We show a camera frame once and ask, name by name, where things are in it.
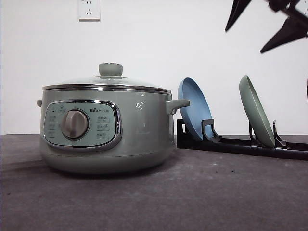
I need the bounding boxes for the green electric steamer pot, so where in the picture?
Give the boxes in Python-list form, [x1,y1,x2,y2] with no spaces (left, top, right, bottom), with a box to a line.
[37,83,190,175]

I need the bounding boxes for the right white wall socket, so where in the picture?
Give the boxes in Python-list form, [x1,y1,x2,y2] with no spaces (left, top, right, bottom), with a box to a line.
[295,0,308,18]

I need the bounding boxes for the green plate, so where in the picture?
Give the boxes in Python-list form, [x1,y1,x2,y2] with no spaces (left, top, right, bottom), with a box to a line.
[239,75,275,147]

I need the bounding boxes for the glass pot lid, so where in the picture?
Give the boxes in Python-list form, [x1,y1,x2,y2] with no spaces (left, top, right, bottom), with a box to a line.
[42,62,172,95]

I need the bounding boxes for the dark object at edge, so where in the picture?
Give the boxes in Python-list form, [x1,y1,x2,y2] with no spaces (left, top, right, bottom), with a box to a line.
[306,77,308,103]

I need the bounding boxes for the left white wall socket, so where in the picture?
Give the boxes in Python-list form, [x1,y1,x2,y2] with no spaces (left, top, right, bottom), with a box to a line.
[77,0,101,23]

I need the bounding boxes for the blue plate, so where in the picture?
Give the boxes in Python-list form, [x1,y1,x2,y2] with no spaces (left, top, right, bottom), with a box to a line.
[178,78,212,140]

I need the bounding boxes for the black dish rack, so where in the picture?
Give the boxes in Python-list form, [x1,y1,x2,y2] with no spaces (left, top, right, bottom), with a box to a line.
[177,119,308,161]

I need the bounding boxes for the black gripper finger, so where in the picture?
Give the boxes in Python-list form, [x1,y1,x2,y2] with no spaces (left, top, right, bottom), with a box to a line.
[261,13,308,53]
[225,0,251,32]

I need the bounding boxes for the white wall socket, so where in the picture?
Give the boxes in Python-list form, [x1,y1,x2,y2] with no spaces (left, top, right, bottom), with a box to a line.
[295,0,308,18]
[77,0,101,23]

